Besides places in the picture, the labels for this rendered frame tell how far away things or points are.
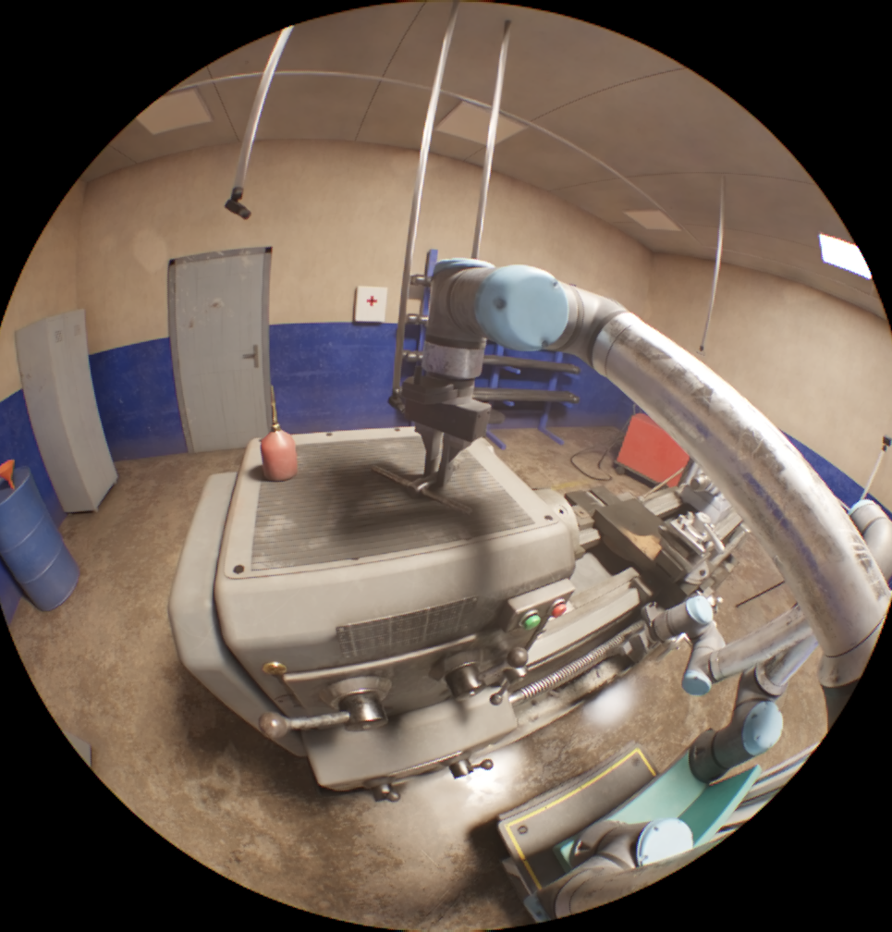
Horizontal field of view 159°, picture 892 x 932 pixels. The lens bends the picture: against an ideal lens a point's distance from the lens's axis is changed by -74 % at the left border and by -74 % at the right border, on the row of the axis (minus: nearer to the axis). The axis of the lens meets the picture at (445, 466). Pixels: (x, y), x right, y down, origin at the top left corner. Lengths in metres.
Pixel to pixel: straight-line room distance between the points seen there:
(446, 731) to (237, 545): 0.64
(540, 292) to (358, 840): 1.77
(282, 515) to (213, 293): 3.22
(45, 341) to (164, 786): 3.07
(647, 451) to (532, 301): 3.89
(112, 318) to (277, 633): 3.99
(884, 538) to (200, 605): 1.20
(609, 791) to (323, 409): 3.87
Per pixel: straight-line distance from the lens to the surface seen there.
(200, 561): 0.55
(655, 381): 0.35
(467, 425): 0.47
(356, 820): 1.65
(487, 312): 0.33
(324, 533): 0.46
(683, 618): 1.02
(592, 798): 1.50
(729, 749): 1.15
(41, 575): 2.91
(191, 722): 1.95
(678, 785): 1.21
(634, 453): 4.21
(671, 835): 0.84
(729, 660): 0.94
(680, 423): 0.33
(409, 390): 0.43
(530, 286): 0.33
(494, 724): 0.90
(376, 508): 0.50
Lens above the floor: 1.64
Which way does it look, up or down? 29 degrees down
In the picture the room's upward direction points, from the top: 8 degrees clockwise
